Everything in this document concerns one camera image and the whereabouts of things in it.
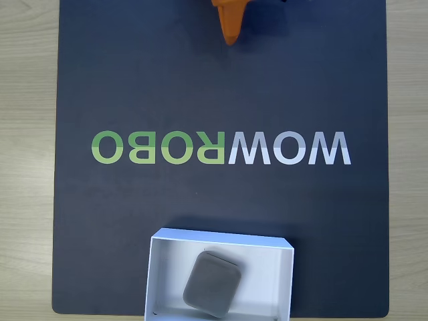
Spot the grey rounded square case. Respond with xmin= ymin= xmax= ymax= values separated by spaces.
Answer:
xmin=182 ymin=249 xmax=243 ymax=319

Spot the dark mat with WOWROBO print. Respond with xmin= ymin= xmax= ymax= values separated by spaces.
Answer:
xmin=51 ymin=0 xmax=391 ymax=316

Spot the white open cardboard box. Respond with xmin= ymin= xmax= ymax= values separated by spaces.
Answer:
xmin=144 ymin=227 xmax=296 ymax=321

